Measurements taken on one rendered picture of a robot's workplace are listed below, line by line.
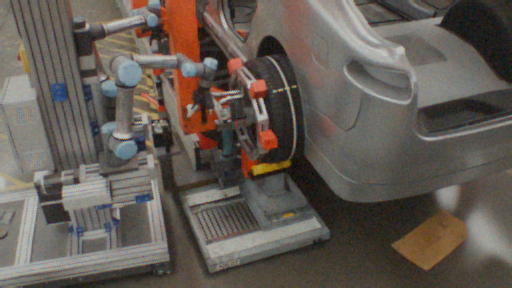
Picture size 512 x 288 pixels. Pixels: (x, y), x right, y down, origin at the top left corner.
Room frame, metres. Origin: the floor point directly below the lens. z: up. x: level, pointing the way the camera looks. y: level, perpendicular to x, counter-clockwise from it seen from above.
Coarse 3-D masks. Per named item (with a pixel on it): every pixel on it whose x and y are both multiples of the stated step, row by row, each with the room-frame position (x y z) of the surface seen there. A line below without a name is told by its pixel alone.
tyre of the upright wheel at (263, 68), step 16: (256, 64) 2.95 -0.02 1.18; (272, 64) 2.94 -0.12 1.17; (288, 64) 2.94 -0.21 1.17; (272, 80) 2.81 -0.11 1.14; (288, 80) 2.83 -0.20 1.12; (272, 96) 2.73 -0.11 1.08; (288, 96) 2.75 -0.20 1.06; (272, 112) 2.69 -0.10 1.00; (288, 112) 2.70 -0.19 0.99; (272, 128) 2.69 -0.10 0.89; (288, 128) 2.66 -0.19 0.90; (304, 128) 2.70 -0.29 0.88; (288, 144) 2.66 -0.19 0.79; (304, 144) 2.71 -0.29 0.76; (272, 160) 2.71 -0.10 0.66
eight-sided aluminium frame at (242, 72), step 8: (240, 72) 2.96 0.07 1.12; (248, 72) 2.96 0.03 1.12; (232, 80) 3.09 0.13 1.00; (256, 80) 2.85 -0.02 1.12; (232, 88) 3.14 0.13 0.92; (248, 88) 2.80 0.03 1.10; (256, 104) 2.73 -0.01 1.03; (256, 112) 2.70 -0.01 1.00; (264, 112) 2.71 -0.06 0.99; (256, 120) 2.68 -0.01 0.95; (264, 120) 2.68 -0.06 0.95; (256, 128) 2.70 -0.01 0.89; (264, 128) 2.69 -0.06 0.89; (240, 136) 3.02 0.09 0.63; (240, 144) 3.00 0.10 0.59; (248, 144) 2.98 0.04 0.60; (248, 152) 2.86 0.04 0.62; (256, 152) 2.71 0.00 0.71; (264, 152) 2.68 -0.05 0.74
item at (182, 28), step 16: (176, 0) 3.24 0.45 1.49; (192, 0) 3.28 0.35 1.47; (176, 16) 3.24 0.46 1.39; (192, 16) 3.27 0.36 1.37; (176, 32) 3.24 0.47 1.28; (192, 32) 3.27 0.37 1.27; (176, 48) 3.23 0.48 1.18; (192, 48) 3.27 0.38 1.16; (176, 80) 3.28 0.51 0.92; (192, 80) 3.26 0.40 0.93; (176, 96) 3.35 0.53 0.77; (192, 128) 3.25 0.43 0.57
